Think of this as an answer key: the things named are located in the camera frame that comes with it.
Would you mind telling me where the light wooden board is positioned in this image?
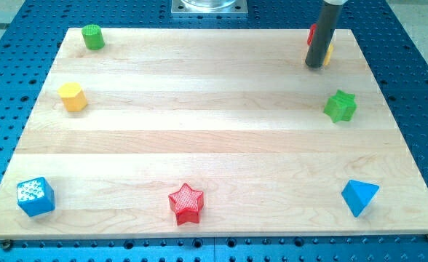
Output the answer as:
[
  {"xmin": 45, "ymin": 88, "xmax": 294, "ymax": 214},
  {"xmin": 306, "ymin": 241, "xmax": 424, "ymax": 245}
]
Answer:
[{"xmin": 0, "ymin": 28, "xmax": 428, "ymax": 239}]

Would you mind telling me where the red star block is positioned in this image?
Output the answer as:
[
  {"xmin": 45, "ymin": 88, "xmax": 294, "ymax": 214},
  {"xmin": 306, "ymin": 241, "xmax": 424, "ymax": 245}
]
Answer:
[{"xmin": 168, "ymin": 183, "xmax": 204, "ymax": 226}]

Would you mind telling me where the blue cube block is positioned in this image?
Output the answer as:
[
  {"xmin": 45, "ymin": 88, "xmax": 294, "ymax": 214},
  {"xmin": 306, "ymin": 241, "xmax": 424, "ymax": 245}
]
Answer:
[{"xmin": 17, "ymin": 177, "xmax": 55, "ymax": 217}]

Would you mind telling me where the green star block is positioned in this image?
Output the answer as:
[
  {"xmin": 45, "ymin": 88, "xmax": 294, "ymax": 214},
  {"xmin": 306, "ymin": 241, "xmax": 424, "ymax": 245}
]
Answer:
[{"xmin": 323, "ymin": 90, "xmax": 357, "ymax": 123}]

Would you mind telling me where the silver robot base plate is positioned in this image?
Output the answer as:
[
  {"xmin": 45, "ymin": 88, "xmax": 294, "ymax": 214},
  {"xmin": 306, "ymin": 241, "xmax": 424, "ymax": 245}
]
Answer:
[{"xmin": 170, "ymin": 0, "xmax": 248, "ymax": 17}]

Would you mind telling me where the green cylinder block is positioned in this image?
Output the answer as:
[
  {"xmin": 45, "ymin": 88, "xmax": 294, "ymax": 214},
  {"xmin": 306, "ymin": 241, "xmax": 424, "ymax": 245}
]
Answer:
[{"xmin": 81, "ymin": 24, "xmax": 105, "ymax": 50}]

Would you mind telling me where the yellow hexagon block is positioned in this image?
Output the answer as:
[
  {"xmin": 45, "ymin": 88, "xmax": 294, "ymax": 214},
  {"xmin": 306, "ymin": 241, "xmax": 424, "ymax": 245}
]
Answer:
[{"xmin": 58, "ymin": 82, "xmax": 87, "ymax": 112}]

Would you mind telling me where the yellow heart block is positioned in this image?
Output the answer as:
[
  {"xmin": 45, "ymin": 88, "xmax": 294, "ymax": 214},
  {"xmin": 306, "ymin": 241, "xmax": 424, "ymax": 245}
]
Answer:
[{"xmin": 323, "ymin": 44, "xmax": 334, "ymax": 66}]

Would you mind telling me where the blue triangle block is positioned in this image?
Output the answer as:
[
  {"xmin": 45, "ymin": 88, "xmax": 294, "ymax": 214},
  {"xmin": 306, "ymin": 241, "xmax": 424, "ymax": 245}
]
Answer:
[{"xmin": 341, "ymin": 180, "xmax": 380, "ymax": 218}]

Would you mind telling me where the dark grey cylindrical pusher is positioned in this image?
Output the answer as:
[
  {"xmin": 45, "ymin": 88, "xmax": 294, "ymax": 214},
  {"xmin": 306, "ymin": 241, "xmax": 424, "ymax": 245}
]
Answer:
[{"xmin": 305, "ymin": 0, "xmax": 346, "ymax": 68}]

